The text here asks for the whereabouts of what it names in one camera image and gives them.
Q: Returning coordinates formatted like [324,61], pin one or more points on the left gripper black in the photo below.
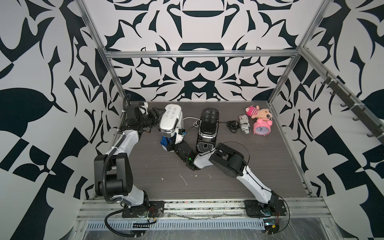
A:
[156,118]

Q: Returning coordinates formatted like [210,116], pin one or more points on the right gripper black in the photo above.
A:
[170,145]

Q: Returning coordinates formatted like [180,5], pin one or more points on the blue cloth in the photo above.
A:
[164,142]

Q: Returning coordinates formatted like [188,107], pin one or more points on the white coffee machine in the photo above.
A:
[171,121]

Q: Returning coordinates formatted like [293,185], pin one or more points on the black coffee machine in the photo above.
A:
[208,130]

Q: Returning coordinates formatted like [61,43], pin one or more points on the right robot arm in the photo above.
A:
[233,164]

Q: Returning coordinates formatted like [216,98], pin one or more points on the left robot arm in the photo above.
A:
[112,171]

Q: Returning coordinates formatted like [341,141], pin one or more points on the small grey toy robot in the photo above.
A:
[244,124]

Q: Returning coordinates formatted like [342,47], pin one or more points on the pink alarm clock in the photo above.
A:
[262,127]

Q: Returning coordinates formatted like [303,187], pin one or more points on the pink plush doll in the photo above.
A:
[255,112]

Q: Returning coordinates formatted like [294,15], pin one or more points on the small circuit board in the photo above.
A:
[271,227]

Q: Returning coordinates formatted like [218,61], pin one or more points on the black hook rack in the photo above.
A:
[350,102]

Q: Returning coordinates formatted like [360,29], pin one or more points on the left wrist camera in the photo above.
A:
[143,108]

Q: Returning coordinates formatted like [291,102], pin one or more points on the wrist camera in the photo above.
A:
[143,108]
[181,132]

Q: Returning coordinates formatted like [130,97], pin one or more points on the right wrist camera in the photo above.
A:
[181,132]

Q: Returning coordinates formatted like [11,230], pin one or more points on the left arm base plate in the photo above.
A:
[151,209]

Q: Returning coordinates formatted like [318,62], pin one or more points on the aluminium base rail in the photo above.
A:
[193,209]

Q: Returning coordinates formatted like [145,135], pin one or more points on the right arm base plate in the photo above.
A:
[254,209]

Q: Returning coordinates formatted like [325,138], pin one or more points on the aluminium cage frame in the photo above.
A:
[231,54]

